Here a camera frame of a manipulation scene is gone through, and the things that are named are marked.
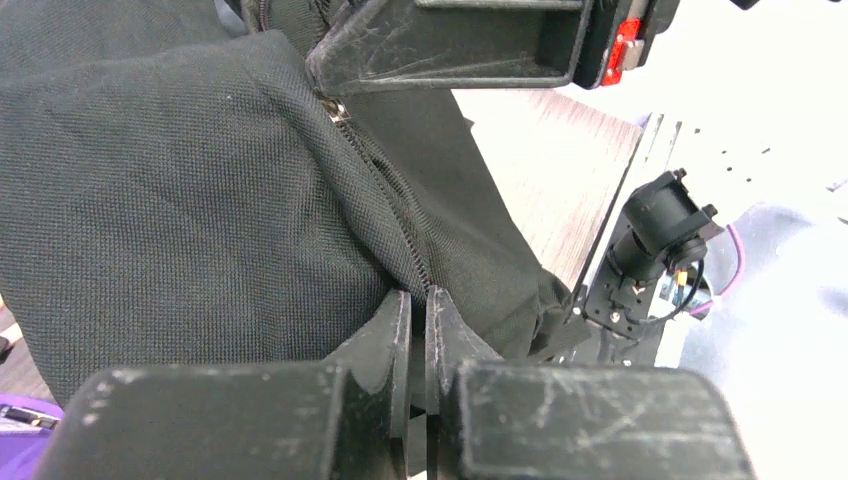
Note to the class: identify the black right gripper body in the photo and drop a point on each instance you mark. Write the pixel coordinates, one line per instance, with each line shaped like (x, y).
(618, 38)

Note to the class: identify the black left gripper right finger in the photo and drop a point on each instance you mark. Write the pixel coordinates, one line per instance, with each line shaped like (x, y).
(491, 418)

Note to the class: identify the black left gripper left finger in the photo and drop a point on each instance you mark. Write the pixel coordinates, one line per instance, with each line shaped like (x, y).
(344, 417)

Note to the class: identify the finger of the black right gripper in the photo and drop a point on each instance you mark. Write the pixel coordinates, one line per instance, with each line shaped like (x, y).
(377, 46)

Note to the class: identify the black student backpack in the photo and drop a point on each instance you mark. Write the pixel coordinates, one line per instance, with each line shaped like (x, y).
(171, 194)

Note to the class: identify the purple plastic stapler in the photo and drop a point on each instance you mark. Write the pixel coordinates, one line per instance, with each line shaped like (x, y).
(23, 444)

